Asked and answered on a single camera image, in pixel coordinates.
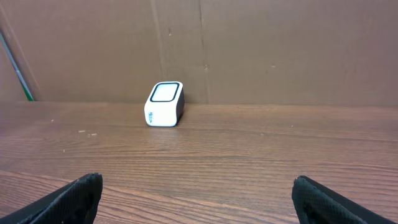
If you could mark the grey metal pole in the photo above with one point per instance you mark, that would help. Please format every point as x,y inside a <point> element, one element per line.
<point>20,77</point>

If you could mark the white barcode scanner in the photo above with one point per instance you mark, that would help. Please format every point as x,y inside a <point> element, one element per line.
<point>165,104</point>

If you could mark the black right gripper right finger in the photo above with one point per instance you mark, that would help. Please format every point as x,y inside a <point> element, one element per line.
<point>316,204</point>

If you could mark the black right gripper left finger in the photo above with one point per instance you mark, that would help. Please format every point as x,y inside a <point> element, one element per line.
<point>75,203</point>

